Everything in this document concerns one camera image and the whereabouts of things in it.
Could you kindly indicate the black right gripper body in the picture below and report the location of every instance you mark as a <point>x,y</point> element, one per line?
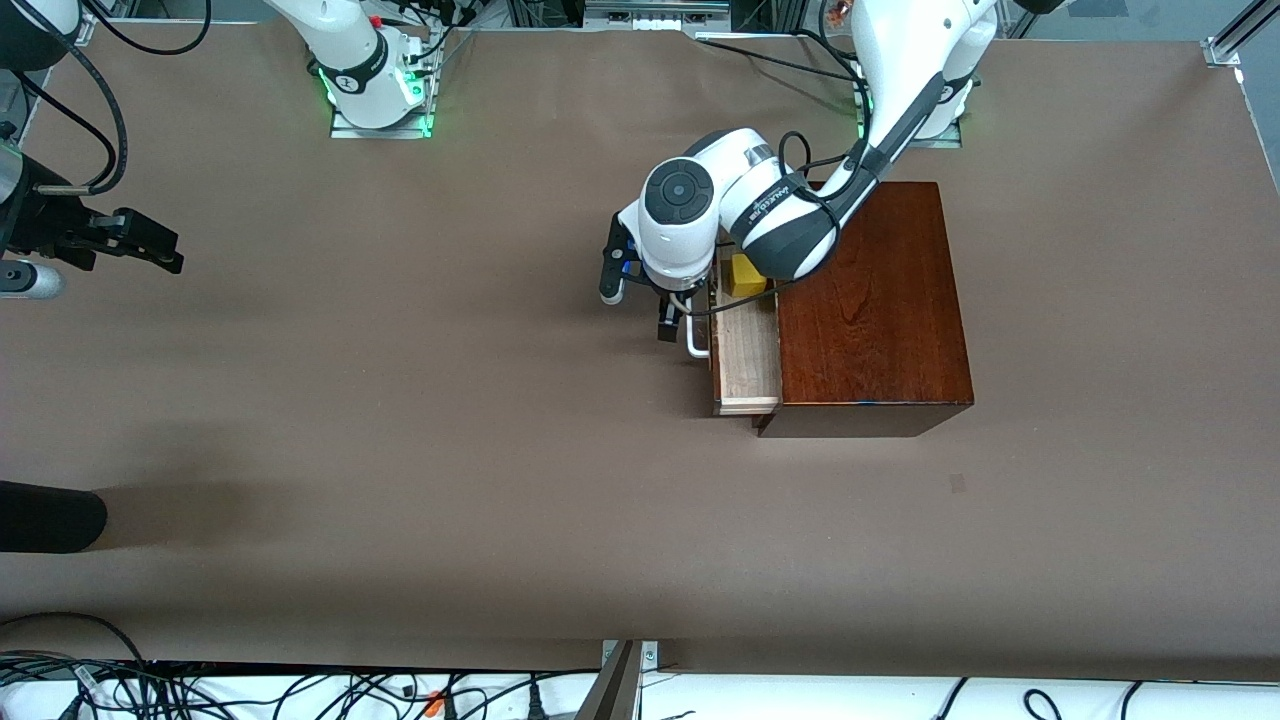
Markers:
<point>42,229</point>

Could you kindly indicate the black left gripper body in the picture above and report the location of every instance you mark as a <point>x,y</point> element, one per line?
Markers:
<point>667,322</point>

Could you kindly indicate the yellow cube block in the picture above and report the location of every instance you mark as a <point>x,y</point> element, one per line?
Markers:
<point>745,278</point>

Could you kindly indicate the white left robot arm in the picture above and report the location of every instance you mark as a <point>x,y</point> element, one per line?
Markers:
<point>680,200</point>

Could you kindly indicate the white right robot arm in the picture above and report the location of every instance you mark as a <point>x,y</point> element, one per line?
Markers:
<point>350,50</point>

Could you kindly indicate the dark brown wooden cabinet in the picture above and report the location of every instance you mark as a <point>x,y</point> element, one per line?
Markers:
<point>880,330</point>

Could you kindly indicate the black cylindrical object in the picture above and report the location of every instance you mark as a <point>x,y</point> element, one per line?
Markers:
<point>50,515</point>

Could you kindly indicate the grey power strip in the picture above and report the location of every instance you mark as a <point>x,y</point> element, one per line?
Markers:
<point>655,20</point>

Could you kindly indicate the dark slanted bar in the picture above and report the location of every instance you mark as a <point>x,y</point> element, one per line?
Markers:
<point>610,695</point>

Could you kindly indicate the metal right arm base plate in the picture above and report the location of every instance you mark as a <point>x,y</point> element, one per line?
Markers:
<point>360,128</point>

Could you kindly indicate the silver metal bracket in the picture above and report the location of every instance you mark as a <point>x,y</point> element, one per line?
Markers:
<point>650,655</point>

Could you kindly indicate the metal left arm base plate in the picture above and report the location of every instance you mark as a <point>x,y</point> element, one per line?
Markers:
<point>945,140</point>

